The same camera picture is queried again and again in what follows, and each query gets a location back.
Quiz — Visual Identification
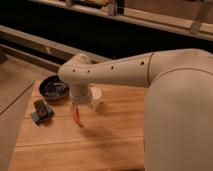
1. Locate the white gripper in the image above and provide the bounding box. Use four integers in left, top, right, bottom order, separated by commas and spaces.
70, 84, 92, 105

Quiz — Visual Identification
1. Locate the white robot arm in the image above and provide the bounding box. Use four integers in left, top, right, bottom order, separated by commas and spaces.
58, 49, 213, 171

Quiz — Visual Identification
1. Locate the dark ceramic bowl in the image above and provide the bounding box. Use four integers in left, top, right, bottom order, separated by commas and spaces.
39, 75, 69, 100

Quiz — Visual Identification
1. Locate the red chili pepper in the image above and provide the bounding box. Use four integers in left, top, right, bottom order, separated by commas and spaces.
73, 107, 83, 127

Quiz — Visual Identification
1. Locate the small dark box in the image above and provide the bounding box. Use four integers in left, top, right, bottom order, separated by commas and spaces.
34, 100, 47, 118

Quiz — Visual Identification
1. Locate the wooden cutting board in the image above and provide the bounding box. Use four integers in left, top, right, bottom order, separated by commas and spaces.
8, 85, 147, 171

